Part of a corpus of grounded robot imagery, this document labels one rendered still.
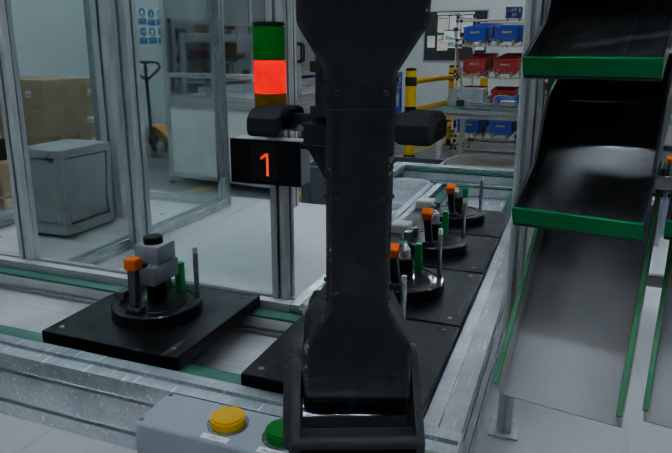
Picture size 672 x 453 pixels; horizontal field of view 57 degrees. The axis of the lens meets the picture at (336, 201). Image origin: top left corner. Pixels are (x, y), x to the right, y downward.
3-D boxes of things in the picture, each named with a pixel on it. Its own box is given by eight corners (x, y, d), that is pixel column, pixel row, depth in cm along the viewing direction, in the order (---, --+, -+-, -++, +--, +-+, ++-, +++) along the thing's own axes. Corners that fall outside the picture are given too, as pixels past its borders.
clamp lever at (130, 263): (136, 309, 93) (133, 260, 91) (125, 307, 93) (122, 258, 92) (151, 301, 96) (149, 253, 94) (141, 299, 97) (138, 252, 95)
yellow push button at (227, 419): (234, 444, 69) (234, 428, 68) (203, 436, 70) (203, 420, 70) (252, 424, 72) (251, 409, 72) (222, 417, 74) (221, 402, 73)
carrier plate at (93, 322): (178, 371, 85) (177, 357, 84) (42, 342, 93) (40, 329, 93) (260, 305, 106) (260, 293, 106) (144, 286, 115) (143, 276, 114)
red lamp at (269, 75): (277, 94, 94) (277, 60, 92) (248, 93, 95) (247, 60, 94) (291, 92, 98) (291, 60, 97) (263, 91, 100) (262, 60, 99)
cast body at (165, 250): (155, 287, 94) (151, 243, 93) (131, 283, 96) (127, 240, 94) (186, 269, 102) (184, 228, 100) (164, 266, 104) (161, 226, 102)
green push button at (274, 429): (292, 458, 66) (292, 442, 66) (259, 450, 68) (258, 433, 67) (307, 437, 70) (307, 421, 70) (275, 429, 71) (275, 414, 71)
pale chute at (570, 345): (622, 429, 66) (621, 417, 62) (499, 394, 72) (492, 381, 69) (660, 207, 78) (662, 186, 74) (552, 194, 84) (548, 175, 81)
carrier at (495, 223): (498, 246, 139) (502, 191, 136) (394, 234, 147) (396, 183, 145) (510, 219, 161) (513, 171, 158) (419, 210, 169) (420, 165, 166)
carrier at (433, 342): (422, 426, 72) (425, 326, 69) (240, 387, 81) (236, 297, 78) (459, 339, 94) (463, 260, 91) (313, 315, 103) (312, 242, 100)
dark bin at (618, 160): (642, 243, 63) (647, 184, 59) (512, 225, 69) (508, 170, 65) (673, 105, 81) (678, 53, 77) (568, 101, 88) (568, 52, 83)
